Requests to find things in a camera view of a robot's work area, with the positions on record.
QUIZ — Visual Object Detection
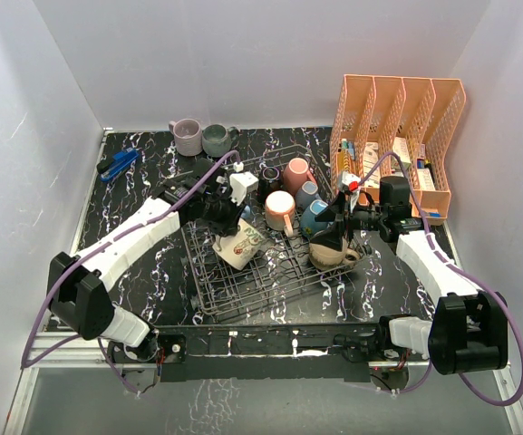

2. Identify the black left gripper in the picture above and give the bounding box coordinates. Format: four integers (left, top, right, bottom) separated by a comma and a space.
201, 188, 247, 237

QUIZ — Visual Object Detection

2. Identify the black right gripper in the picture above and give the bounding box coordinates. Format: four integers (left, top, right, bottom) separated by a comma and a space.
309, 191, 387, 250

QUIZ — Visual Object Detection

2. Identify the teal floral mug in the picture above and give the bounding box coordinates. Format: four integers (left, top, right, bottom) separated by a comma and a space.
299, 199, 331, 240

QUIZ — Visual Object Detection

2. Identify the tan brown mug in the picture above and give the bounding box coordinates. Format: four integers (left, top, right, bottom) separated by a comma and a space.
309, 240, 362, 271

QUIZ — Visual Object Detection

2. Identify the small grey-blue heart mug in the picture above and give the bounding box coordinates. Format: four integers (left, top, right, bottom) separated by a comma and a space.
295, 181, 321, 212

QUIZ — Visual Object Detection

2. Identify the white mug green inside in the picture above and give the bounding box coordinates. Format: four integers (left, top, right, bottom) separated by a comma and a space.
213, 218, 266, 271

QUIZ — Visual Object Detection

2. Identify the peach pink speckled mug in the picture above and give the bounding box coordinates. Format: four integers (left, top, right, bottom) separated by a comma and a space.
265, 190, 295, 237

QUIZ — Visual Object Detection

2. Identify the cream scalloped mug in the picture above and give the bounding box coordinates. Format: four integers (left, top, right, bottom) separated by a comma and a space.
257, 166, 282, 204

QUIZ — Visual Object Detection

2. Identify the light blue mug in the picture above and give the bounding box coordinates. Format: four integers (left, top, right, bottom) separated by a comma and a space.
240, 205, 252, 220

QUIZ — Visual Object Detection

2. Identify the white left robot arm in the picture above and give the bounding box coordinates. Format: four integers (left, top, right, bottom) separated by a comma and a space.
48, 172, 258, 362

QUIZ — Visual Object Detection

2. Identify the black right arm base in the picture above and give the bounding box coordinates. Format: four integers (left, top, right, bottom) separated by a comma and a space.
333, 314, 411, 370

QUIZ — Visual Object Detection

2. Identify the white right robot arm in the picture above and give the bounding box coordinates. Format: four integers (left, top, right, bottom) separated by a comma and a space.
309, 171, 508, 374

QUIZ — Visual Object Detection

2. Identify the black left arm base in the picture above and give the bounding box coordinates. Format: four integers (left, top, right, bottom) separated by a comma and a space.
108, 330, 187, 368

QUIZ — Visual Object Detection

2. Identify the dark grey-green mug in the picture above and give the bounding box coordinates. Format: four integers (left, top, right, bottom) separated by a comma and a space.
202, 124, 240, 158

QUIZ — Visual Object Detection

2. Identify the lilac mug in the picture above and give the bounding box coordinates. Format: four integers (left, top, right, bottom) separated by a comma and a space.
169, 119, 203, 157

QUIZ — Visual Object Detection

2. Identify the blue stapler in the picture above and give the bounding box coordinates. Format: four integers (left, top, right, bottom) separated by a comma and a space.
96, 148, 140, 182

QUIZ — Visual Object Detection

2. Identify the orange plastic file organizer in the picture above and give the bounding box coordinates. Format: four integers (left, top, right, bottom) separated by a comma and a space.
330, 74, 466, 226

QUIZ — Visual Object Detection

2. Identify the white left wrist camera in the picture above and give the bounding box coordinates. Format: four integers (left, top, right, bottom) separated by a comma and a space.
229, 162, 258, 205

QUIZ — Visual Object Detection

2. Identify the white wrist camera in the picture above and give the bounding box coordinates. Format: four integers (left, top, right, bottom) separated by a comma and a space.
229, 162, 258, 205
337, 170, 361, 207

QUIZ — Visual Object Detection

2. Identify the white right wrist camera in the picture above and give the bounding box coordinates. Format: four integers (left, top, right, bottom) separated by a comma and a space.
337, 170, 361, 207

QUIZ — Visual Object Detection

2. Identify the grey wire dish rack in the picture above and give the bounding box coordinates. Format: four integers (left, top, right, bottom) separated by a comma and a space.
169, 143, 373, 321

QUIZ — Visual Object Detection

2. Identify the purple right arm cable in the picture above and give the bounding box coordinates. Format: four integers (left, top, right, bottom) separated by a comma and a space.
355, 151, 523, 407

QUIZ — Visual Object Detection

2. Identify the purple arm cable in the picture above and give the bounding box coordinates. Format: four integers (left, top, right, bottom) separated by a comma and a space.
19, 150, 239, 395
355, 151, 523, 407

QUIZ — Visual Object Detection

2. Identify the aluminium frame rail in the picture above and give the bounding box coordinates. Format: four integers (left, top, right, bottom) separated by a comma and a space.
3, 332, 523, 434

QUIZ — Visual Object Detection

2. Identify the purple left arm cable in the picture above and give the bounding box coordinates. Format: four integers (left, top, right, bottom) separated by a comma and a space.
19, 150, 239, 395

